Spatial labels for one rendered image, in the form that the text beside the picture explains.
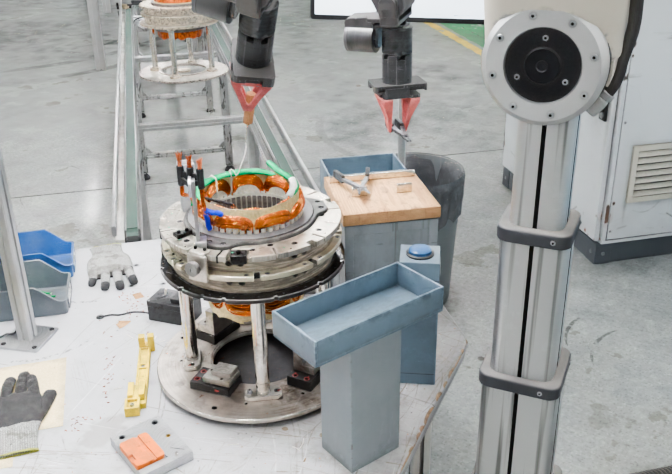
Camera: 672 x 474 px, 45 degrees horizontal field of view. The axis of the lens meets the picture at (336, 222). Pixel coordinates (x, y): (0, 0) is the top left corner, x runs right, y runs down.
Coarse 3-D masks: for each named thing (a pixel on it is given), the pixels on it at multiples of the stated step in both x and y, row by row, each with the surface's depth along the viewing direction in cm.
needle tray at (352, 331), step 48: (336, 288) 126; (384, 288) 133; (432, 288) 127; (288, 336) 118; (336, 336) 114; (384, 336) 121; (336, 384) 125; (384, 384) 127; (336, 432) 129; (384, 432) 131
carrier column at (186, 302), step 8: (184, 296) 147; (184, 304) 148; (192, 304) 149; (184, 312) 148; (192, 312) 149; (184, 320) 149; (192, 320) 150; (184, 328) 150; (192, 328) 150; (184, 336) 151; (192, 336) 151; (184, 344) 152; (192, 344) 151; (192, 352) 152; (192, 360) 153
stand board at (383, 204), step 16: (416, 176) 167; (336, 192) 160; (384, 192) 160; (416, 192) 160; (352, 208) 153; (368, 208) 153; (384, 208) 153; (400, 208) 153; (416, 208) 153; (432, 208) 153; (352, 224) 151
